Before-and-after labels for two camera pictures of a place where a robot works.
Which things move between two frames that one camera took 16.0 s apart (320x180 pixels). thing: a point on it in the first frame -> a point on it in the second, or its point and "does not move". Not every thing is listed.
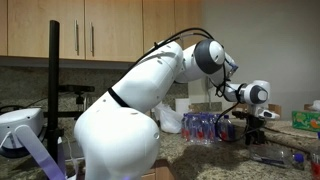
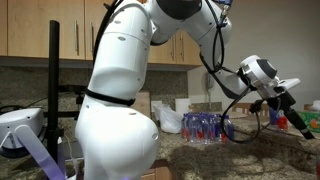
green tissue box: (306, 120) does not move
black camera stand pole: (54, 132) does not move
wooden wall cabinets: (93, 30) does not move
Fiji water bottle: (315, 166) -> (278, 118)
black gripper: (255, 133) -> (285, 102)
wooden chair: (243, 107) does not move
